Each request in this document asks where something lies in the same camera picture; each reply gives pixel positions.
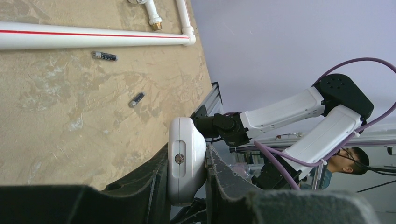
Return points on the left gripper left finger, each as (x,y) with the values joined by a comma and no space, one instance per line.
(137,198)

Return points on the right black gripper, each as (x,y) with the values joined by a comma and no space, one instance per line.
(205,124)

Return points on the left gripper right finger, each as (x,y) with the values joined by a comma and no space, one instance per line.
(230,199)

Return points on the white remote control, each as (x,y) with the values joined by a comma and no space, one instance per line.
(186,166)

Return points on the black aaa battery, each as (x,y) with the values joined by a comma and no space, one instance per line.
(104,56)
(136,99)

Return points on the white PVC tap fitting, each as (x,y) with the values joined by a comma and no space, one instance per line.
(154,19)

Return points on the person in background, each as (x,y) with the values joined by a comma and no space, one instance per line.
(348,161)

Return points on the aluminium extrusion rail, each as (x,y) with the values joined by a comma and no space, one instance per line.
(213,101)

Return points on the white PVC pipe frame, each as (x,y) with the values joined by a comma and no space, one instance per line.
(22,36)

